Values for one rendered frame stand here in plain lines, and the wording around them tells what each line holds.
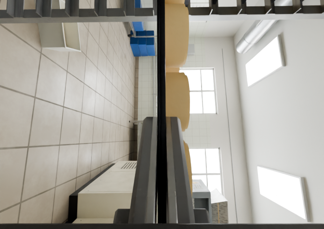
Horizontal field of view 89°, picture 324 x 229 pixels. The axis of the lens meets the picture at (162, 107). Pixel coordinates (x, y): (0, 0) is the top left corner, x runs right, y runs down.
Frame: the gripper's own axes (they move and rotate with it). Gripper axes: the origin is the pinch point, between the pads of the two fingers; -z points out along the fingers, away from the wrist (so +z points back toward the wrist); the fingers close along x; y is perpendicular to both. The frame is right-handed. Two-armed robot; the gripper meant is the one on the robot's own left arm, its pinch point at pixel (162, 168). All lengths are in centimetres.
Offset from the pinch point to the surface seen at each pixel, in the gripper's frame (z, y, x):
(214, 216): -43, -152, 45
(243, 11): -56, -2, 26
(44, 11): -56, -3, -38
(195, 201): -52, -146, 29
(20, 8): -57, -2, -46
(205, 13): -56, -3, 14
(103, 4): -58, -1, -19
